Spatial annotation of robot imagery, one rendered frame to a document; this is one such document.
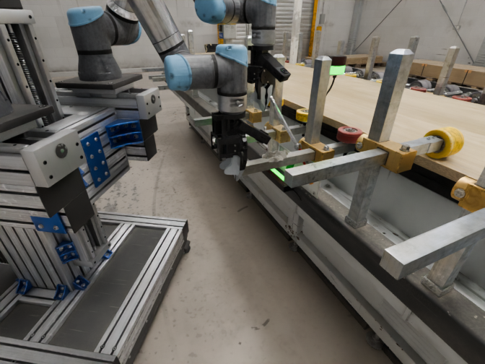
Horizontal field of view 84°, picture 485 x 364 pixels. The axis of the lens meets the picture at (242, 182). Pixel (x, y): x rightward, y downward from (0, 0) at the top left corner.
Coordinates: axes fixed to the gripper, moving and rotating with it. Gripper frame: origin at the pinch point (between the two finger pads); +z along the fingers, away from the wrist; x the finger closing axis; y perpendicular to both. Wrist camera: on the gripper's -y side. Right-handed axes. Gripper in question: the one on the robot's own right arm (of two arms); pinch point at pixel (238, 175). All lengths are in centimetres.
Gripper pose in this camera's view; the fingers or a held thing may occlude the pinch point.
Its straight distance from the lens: 80.8
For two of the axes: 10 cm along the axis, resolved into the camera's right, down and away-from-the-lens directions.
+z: -0.2, 8.6, 5.1
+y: -9.1, 2.0, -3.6
